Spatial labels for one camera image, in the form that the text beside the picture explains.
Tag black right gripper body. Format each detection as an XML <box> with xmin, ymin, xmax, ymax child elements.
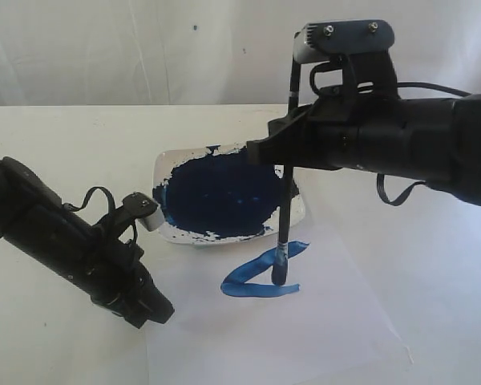
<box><xmin>306</xmin><ymin>93</ymin><xmax>409</xmax><ymax>171</ymax></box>

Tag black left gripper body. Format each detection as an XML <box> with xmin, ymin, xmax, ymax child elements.
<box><xmin>71</xmin><ymin>224</ymin><xmax>152</xmax><ymax>328</ymax></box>

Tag black paintbrush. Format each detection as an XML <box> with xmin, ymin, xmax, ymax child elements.
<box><xmin>271</xmin><ymin>59</ymin><xmax>301</xmax><ymax>286</ymax></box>

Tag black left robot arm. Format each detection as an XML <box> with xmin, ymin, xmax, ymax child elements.
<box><xmin>0</xmin><ymin>156</ymin><xmax>174</xmax><ymax>328</ymax></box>

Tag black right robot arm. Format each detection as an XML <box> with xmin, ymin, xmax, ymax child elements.
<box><xmin>247</xmin><ymin>91</ymin><xmax>481</xmax><ymax>206</ymax></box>

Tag white paper sheet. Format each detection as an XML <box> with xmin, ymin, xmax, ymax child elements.
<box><xmin>142</xmin><ymin>224</ymin><xmax>416</xmax><ymax>385</ymax></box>

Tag white plate with blue paint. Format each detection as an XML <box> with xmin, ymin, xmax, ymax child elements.
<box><xmin>152</xmin><ymin>144</ymin><xmax>283</xmax><ymax>245</ymax></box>

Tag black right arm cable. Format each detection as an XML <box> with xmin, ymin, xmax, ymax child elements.
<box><xmin>376</xmin><ymin>81</ymin><xmax>472</xmax><ymax>206</ymax></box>

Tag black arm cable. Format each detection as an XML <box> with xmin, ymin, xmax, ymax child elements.
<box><xmin>376</xmin><ymin>81</ymin><xmax>472</xmax><ymax>206</ymax></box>
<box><xmin>62</xmin><ymin>185</ymin><xmax>139</xmax><ymax>248</ymax></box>

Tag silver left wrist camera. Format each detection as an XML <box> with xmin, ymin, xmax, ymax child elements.
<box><xmin>122</xmin><ymin>192</ymin><xmax>165</xmax><ymax>232</ymax></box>

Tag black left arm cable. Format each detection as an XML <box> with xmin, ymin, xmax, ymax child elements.
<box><xmin>62</xmin><ymin>185</ymin><xmax>139</xmax><ymax>248</ymax></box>

